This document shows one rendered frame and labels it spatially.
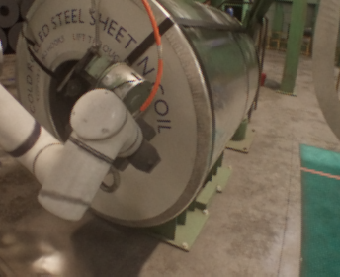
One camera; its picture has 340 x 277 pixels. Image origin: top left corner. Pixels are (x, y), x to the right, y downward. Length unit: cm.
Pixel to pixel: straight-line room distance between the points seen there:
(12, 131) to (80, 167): 15
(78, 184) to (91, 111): 11
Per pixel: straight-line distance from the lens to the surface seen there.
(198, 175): 83
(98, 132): 35
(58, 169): 39
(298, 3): 529
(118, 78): 67
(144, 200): 104
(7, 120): 44
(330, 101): 50
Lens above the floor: 115
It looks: 24 degrees down
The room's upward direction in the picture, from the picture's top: 2 degrees clockwise
